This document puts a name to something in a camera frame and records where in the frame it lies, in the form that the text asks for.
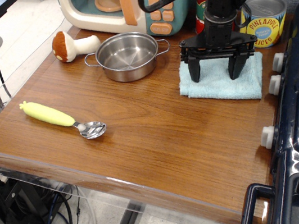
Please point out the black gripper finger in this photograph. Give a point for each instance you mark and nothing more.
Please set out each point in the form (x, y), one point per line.
(236, 65)
(194, 69)

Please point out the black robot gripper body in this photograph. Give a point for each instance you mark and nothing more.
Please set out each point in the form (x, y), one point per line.
(218, 39)

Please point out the light blue towel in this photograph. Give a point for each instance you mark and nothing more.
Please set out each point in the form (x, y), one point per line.
(215, 81)

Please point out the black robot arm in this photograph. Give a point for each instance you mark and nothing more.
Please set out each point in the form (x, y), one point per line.
(219, 39)

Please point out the pineapple slices can yellow label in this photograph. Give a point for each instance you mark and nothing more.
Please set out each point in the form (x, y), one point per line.
(265, 21)

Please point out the tomato sauce can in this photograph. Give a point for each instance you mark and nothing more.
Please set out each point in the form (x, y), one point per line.
(200, 8)

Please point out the white stove knob rear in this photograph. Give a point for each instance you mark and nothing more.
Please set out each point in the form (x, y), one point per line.
(278, 60)

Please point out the white stove knob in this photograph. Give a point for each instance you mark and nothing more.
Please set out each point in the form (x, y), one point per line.
(274, 84)
(267, 136)
(278, 60)

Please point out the white stove knob middle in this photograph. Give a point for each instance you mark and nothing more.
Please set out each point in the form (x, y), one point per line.
(274, 84)

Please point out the small stainless steel pot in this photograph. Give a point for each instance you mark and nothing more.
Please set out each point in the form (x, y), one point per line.
(128, 57)

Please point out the white stove knob front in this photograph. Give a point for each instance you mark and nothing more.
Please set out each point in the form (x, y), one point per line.
(267, 136)

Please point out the toy microwave oven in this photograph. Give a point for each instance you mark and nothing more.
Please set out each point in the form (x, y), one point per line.
(120, 16)

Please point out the plush mushroom toy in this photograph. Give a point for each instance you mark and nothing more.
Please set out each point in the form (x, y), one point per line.
(66, 49)

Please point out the black desk at left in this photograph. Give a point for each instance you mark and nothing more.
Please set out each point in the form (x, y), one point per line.
(1, 4)

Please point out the spoon with yellow-green handle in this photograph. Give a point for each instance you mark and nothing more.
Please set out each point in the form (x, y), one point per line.
(89, 130)

